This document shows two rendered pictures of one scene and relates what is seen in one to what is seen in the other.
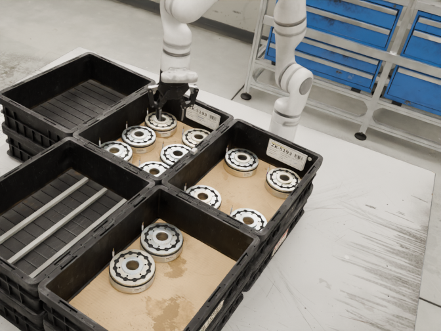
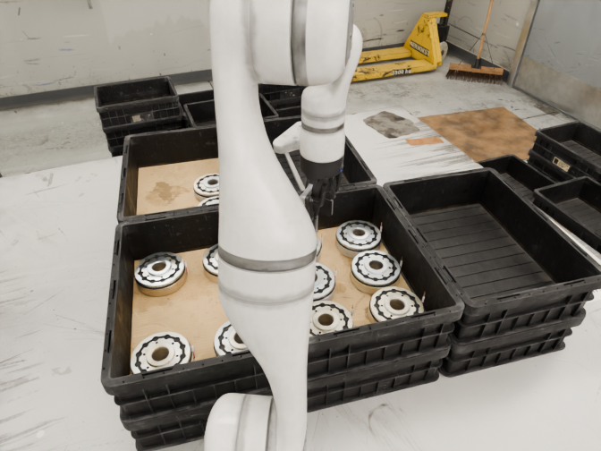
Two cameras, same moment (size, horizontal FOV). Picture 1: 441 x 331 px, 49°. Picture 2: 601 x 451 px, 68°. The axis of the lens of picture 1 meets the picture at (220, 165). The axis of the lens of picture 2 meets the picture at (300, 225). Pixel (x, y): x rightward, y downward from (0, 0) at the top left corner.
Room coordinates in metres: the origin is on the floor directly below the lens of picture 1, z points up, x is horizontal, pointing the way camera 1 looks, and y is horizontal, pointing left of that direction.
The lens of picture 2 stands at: (1.61, -0.29, 1.52)
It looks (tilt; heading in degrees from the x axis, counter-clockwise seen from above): 39 degrees down; 141
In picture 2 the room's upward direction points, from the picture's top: straight up
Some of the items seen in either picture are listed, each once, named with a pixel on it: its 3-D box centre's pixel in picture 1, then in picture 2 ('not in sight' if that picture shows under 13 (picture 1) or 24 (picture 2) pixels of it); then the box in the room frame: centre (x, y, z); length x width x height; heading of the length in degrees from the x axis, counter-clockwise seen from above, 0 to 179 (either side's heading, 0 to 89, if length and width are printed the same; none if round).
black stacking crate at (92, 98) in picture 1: (81, 104); (475, 246); (1.28, 0.47, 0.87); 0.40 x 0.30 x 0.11; 155
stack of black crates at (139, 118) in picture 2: not in sight; (144, 130); (-0.67, 0.46, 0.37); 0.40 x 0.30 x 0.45; 73
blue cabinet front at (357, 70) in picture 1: (327, 35); not in sight; (2.87, -0.50, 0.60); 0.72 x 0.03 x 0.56; 72
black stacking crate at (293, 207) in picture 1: (243, 186); (198, 298); (1.03, -0.07, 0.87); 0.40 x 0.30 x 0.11; 155
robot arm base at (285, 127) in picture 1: (281, 132); not in sight; (1.38, -0.18, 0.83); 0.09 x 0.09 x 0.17; 84
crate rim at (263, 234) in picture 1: (247, 171); (195, 279); (1.03, -0.07, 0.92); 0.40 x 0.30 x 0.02; 155
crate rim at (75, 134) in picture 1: (158, 128); (347, 252); (1.16, 0.20, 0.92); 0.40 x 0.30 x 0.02; 155
